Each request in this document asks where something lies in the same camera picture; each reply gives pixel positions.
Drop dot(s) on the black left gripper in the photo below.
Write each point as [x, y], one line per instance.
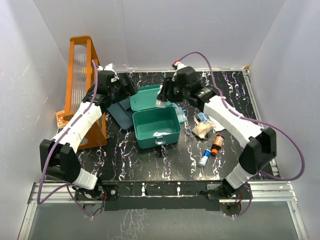
[130, 89]

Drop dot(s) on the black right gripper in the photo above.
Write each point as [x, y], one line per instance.
[163, 95]

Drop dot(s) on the beige gauze bag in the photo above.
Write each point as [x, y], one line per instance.
[202, 129]

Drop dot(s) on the brown orange-cap bottle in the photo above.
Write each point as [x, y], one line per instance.
[217, 144]

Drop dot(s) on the white medicine bottle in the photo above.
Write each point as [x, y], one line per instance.
[160, 103]

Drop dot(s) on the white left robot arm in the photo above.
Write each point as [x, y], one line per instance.
[58, 157]

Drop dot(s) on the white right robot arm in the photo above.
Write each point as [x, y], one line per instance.
[258, 144]

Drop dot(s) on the teal medicine box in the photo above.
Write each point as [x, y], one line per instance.
[153, 126]

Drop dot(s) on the dark teal inner tray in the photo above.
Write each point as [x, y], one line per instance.
[122, 114]

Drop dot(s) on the teal wipe packet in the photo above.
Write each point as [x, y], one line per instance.
[180, 113]

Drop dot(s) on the clear bag blue item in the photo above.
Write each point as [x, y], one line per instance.
[200, 117]

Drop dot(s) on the orange wooden rack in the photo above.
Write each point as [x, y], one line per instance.
[80, 78]

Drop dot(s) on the black scissors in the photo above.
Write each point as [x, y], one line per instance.
[205, 138]

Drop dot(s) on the white blue bandage roll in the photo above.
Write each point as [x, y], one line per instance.
[205, 157]

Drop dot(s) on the orange card box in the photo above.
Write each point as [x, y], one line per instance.
[60, 121]

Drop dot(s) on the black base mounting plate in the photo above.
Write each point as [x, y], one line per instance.
[168, 195]

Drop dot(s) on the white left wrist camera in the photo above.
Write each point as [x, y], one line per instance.
[110, 67]

